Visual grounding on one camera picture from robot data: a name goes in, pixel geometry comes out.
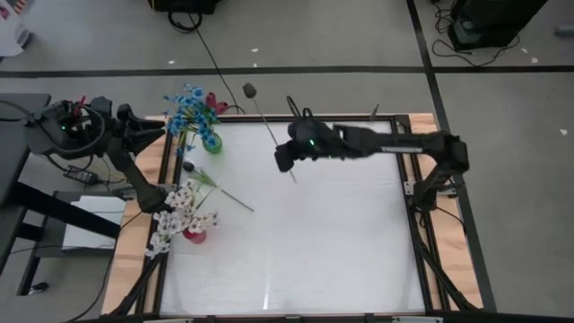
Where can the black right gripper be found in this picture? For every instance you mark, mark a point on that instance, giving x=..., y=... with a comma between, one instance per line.
x=318, y=141

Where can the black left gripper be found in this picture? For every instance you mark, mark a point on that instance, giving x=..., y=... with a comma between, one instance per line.
x=110, y=128

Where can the red vase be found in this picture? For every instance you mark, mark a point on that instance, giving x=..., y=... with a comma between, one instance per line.
x=196, y=236

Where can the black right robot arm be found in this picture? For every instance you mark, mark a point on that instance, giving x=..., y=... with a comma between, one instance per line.
x=403, y=141

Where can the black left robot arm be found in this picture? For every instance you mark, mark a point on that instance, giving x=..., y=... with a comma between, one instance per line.
x=130, y=175

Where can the green glass vase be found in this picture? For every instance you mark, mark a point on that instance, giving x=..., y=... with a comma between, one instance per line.
x=214, y=145

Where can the black power adapter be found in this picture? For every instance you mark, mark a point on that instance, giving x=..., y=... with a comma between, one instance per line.
x=80, y=175

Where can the white box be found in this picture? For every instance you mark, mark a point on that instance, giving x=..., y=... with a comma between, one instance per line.
x=89, y=224

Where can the black equipment case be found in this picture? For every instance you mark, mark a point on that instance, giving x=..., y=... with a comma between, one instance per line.
x=184, y=5

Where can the black desk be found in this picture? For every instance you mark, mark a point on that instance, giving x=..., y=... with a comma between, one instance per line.
x=11, y=170

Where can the wooden base board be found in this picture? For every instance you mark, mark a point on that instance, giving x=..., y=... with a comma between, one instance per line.
x=123, y=269

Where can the black computer case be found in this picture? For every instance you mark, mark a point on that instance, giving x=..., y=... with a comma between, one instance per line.
x=493, y=22

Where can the grey floor object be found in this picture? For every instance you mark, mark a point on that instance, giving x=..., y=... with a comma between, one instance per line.
x=566, y=30

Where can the black aluminium table frame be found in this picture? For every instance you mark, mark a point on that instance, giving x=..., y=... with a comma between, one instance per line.
x=341, y=118

